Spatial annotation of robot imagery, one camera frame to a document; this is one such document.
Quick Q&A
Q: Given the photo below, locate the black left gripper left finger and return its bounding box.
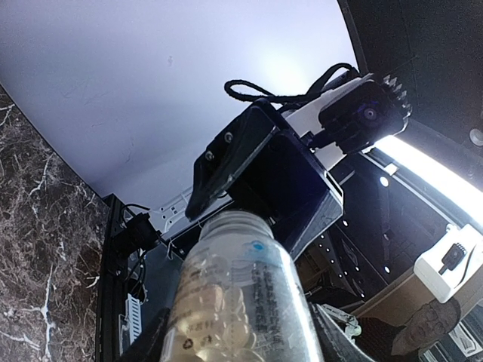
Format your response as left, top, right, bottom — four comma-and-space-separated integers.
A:
120, 308, 170, 362

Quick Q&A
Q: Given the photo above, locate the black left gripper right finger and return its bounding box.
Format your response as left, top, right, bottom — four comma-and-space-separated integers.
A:
309, 303, 372, 362

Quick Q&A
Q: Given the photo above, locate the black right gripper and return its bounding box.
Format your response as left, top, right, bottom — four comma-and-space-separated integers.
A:
185, 105, 343, 259

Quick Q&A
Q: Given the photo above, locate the white slotted cable duct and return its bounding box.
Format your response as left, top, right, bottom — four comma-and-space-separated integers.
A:
118, 293, 143, 353

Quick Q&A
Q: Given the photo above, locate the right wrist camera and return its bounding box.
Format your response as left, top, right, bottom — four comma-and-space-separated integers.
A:
282, 73, 412, 170

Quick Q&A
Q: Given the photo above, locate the bright tube ceiling light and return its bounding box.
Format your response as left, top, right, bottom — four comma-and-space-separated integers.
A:
375, 136, 482, 226

